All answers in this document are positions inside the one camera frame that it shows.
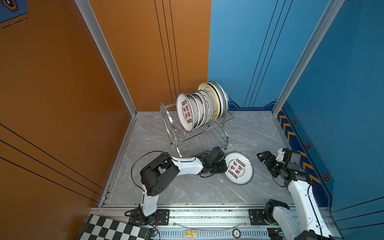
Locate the chrome wire dish rack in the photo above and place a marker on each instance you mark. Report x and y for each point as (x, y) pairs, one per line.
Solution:
(201, 139)

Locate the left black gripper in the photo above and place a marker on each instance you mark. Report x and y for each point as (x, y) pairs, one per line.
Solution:
(224, 168)

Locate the yellow rim dotted plate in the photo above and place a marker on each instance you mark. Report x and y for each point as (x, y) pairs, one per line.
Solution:
(214, 97)

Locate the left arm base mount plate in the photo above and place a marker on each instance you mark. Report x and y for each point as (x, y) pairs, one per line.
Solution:
(160, 217)

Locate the large white plate black rim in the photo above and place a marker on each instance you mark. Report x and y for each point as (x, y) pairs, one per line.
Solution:
(224, 99)

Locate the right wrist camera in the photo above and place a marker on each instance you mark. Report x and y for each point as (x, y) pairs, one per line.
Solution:
(286, 155)

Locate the white plate red characters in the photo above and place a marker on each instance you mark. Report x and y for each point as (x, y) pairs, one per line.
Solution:
(240, 170)
(185, 112)

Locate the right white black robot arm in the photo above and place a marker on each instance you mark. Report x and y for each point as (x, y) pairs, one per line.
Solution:
(311, 225)

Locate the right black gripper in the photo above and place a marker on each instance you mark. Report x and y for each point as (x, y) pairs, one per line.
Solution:
(268, 162)

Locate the black white checkerboard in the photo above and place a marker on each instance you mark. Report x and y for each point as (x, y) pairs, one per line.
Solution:
(102, 228)

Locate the white plate dark rim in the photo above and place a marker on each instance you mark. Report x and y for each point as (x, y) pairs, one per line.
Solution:
(198, 109)

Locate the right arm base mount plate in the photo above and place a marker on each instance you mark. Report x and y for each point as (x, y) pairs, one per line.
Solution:
(257, 217)

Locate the white plate grey pattern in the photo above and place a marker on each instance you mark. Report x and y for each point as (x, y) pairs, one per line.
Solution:
(208, 105)

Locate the aluminium front rail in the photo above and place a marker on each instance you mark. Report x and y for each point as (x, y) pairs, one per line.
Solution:
(205, 217)

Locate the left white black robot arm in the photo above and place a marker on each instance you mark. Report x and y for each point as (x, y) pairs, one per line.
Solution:
(160, 172)

